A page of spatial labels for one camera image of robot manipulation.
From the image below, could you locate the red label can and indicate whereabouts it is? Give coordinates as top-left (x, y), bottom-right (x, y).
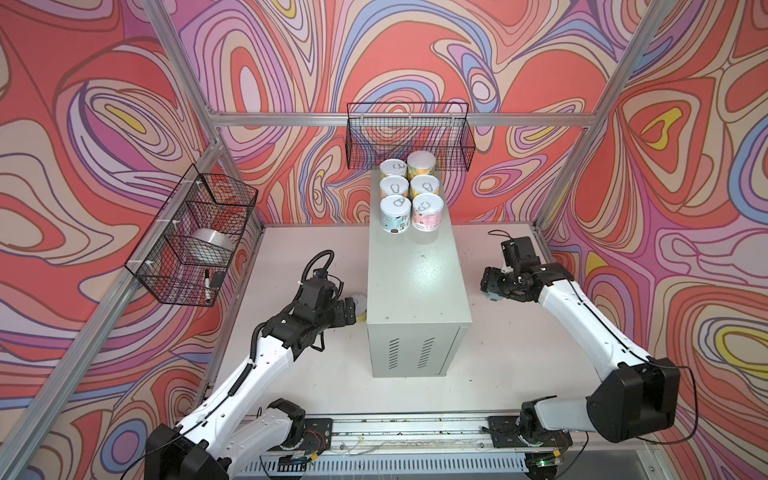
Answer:
top-left (411, 193), bottom-right (445, 232)

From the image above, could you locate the yellow label can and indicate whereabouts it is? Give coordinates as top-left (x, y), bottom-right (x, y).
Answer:
top-left (410, 174), bottom-right (440, 198)

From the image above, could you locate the black wire basket left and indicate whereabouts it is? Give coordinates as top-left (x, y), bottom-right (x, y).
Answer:
top-left (125, 165), bottom-right (258, 307)

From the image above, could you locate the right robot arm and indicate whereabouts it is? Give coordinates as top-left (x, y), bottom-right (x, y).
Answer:
top-left (480, 237), bottom-right (681, 446)

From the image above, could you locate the black wire basket back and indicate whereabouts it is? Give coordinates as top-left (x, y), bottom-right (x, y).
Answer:
top-left (345, 100), bottom-right (476, 172)

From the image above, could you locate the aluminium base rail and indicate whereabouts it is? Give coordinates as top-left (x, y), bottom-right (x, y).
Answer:
top-left (161, 410), bottom-right (667, 480)

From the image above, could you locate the can mid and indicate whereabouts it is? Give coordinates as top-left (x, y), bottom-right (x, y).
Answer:
top-left (380, 195), bottom-right (412, 234)

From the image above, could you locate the grey metal cabinet counter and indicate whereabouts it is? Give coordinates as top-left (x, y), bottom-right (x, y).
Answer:
top-left (367, 170), bottom-right (472, 378)

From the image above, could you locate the black wire basket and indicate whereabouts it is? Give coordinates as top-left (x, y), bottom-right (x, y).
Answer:
top-left (345, 100), bottom-right (476, 172)
top-left (125, 165), bottom-right (258, 307)

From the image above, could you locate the orange label can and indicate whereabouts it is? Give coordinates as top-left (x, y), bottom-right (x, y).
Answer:
top-left (406, 150), bottom-right (437, 180)

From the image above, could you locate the can mid column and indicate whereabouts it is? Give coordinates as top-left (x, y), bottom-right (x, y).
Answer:
top-left (379, 175), bottom-right (410, 199)

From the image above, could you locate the can far near cabinet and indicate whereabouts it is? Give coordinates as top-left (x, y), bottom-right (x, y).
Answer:
top-left (352, 293), bottom-right (367, 323)

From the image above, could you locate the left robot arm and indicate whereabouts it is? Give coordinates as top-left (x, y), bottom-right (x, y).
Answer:
top-left (144, 272), bottom-right (356, 479)

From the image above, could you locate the green label can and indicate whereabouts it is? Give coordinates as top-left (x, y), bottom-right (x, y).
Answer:
top-left (379, 158), bottom-right (407, 178)

